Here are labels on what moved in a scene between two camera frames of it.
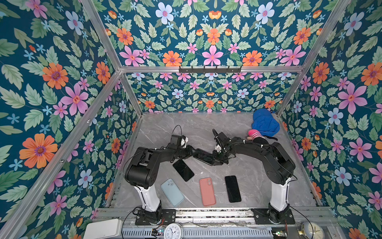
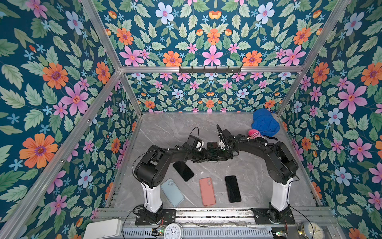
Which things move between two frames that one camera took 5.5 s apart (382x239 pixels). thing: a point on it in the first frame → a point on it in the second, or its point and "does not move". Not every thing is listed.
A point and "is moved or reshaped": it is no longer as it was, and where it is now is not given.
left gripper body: [184, 153] → [199, 156]
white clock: [173, 230] does not move
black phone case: [204, 156] is moved or reshaped
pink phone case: [207, 191] does not move
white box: [103, 229] does not move
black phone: [233, 189] does not move
